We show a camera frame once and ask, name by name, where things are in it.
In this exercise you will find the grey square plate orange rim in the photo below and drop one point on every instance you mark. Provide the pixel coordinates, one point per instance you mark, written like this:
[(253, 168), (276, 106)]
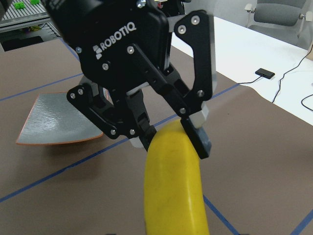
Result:
[(53, 120)]

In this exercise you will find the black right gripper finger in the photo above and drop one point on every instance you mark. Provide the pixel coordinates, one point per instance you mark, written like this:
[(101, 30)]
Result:
[(197, 30)]

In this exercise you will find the grey office chair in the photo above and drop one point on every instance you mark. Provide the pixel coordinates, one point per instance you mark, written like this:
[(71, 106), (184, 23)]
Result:
[(280, 19)]

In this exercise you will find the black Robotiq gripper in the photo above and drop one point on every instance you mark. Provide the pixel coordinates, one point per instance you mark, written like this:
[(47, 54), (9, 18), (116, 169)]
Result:
[(105, 31)]

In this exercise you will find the small black box device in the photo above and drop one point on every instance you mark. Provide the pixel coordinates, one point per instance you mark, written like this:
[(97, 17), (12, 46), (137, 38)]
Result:
[(265, 73)]

